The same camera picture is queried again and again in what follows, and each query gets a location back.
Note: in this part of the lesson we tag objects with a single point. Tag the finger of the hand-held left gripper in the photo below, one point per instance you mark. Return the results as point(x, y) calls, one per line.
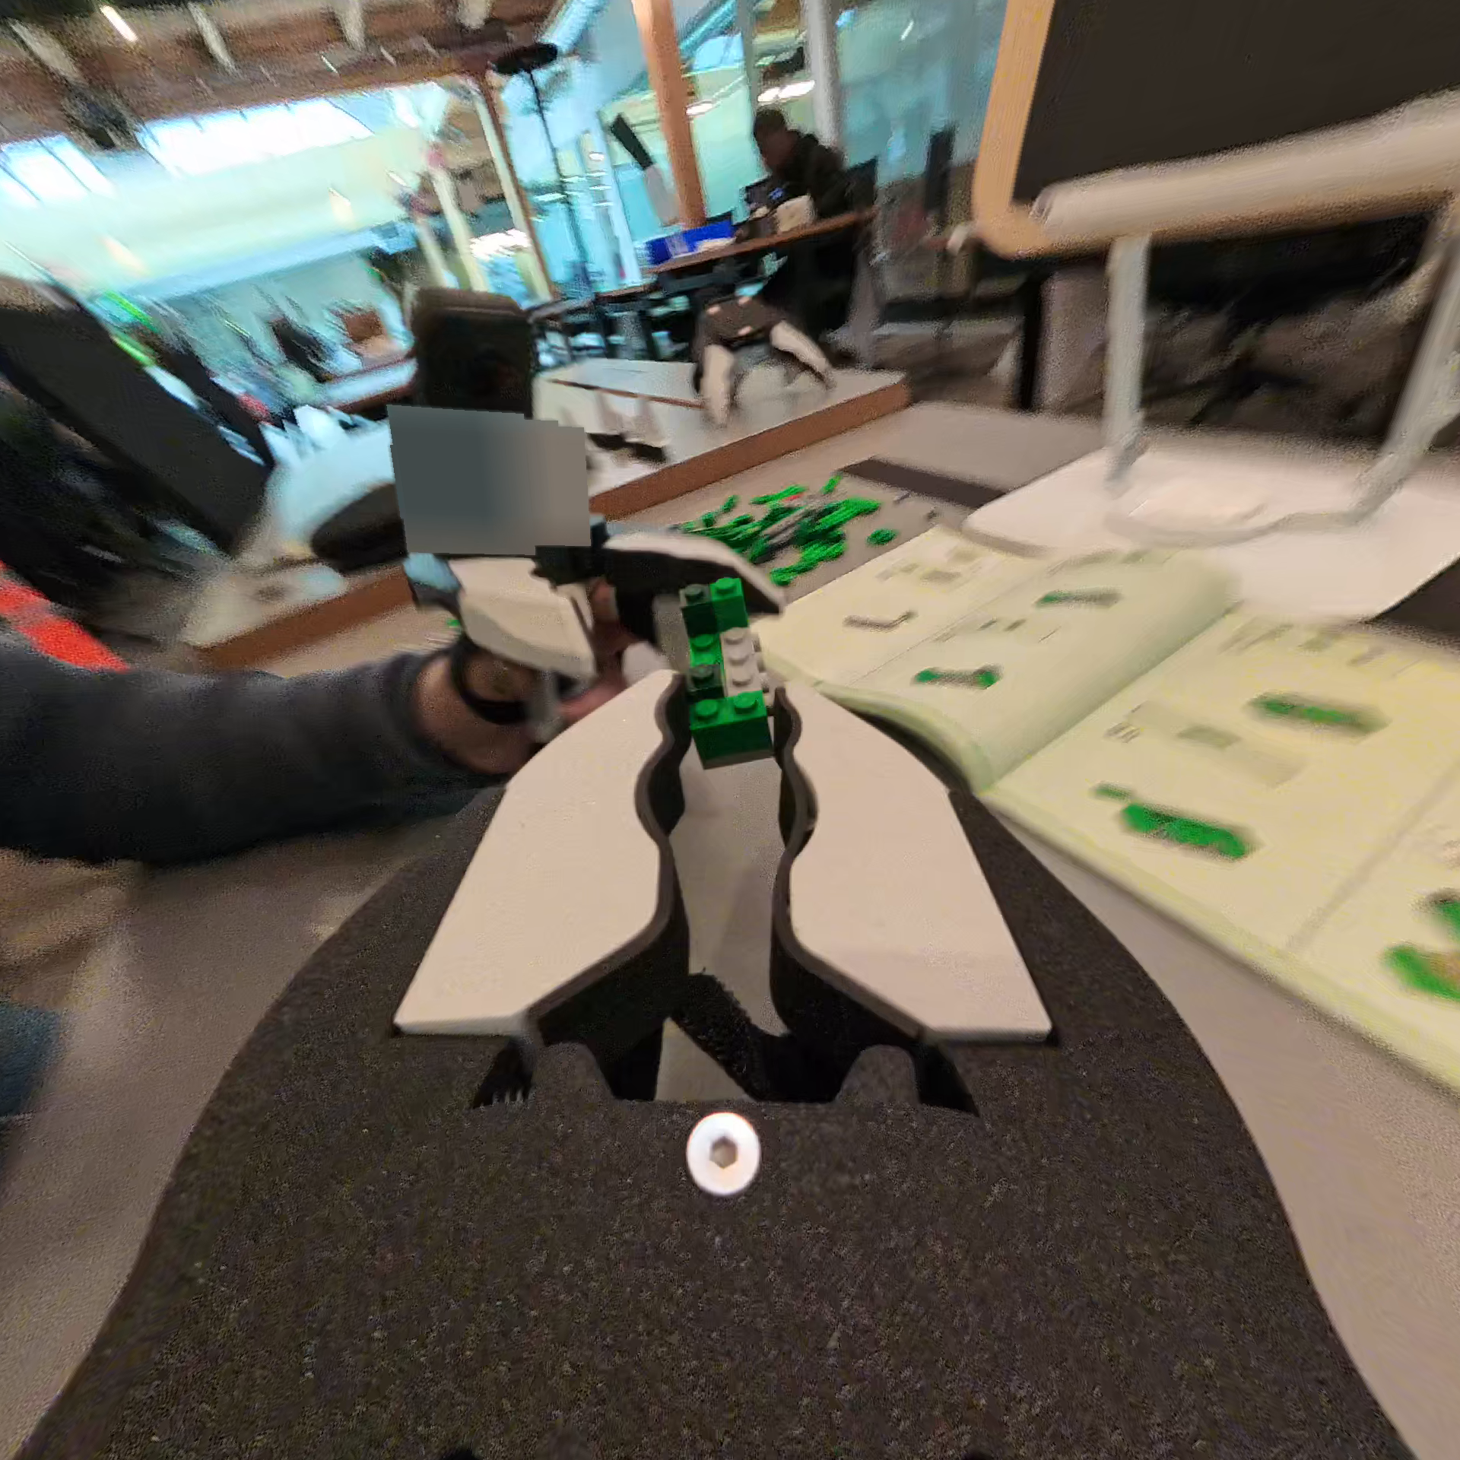
point(669, 635)
point(697, 559)

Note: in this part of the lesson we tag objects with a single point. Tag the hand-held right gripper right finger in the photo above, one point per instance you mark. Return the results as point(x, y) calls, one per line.
point(901, 888)

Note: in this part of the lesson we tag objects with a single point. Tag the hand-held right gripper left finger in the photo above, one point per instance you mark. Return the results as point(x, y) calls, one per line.
point(549, 878)

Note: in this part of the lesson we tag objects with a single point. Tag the green and grey brick assembly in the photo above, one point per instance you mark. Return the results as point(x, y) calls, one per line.
point(732, 733)

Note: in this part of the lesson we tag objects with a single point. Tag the person's left forearm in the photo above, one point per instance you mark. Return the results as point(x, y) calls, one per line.
point(203, 755)

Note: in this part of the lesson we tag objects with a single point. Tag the grey desk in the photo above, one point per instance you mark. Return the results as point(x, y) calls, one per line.
point(1368, 1230)

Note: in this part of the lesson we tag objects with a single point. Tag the person's left hand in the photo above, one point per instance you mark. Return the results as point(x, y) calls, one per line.
point(482, 747)

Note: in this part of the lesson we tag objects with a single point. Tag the pile of green bricks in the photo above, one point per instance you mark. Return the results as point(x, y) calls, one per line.
point(806, 533)

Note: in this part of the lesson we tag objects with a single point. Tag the spare hand-held gripper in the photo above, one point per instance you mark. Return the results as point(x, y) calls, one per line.
point(757, 349)

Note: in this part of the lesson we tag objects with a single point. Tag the black flat strip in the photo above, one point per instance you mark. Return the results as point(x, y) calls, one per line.
point(931, 479)

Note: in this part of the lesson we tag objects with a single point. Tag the black office chair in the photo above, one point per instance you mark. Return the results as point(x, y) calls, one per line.
point(472, 349)

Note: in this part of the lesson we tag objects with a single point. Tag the open instruction booklet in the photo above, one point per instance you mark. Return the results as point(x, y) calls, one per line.
point(1140, 708)

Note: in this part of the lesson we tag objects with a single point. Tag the long wooden table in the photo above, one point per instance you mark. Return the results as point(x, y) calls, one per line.
point(757, 245)

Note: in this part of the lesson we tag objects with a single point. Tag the black floor lamp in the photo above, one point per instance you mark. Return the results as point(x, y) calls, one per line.
point(549, 158)

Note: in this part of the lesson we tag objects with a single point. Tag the white monitor stand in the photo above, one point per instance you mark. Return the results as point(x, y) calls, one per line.
point(1234, 505)

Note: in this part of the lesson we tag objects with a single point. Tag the black computer monitor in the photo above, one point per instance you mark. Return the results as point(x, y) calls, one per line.
point(1234, 82)

